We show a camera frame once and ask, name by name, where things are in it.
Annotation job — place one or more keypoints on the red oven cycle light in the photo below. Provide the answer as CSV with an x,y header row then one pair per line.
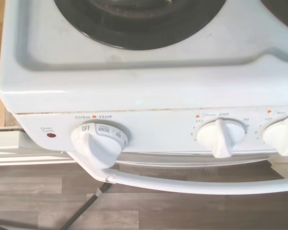
x,y
51,135

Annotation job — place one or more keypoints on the white electric stove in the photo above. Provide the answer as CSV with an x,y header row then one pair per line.
x,y
158,91

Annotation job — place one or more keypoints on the white oven temperature knob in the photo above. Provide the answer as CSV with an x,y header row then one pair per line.
x,y
98,148

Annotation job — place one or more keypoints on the black coil burner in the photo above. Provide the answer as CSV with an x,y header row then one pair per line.
x,y
285,4
134,36

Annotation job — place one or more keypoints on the white burner knob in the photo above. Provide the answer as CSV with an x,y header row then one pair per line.
x,y
283,141
220,141

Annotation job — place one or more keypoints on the white oven door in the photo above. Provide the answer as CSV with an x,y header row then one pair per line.
x,y
182,157

